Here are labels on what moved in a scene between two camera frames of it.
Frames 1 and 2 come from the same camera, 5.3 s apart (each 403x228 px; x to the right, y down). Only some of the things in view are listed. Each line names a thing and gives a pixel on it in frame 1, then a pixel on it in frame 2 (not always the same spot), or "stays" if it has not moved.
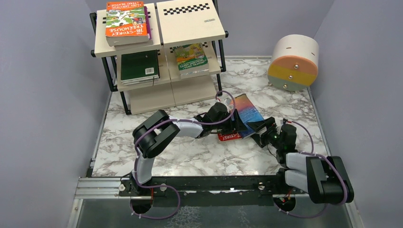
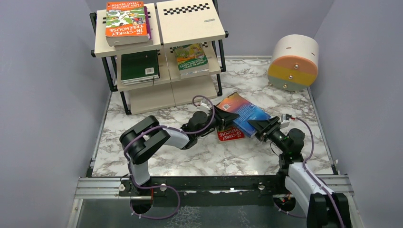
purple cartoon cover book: [141, 44] stays
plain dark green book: [139, 67] stays
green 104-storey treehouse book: [191, 58] stays
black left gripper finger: [239, 125] → [224, 116]
